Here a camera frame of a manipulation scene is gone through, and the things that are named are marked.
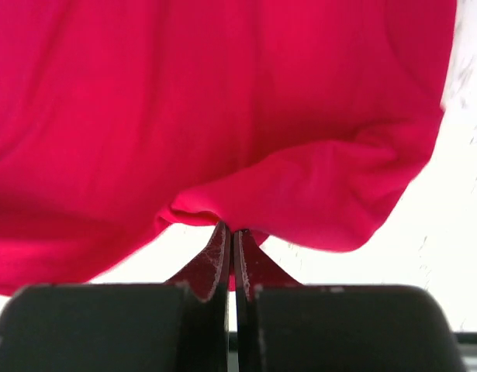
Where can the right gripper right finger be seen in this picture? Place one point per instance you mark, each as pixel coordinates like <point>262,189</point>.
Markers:
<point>283,325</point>

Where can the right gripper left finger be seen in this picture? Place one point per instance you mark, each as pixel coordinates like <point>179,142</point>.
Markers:
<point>178,325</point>

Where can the crimson red t shirt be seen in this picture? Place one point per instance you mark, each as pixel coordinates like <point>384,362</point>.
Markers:
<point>304,120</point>

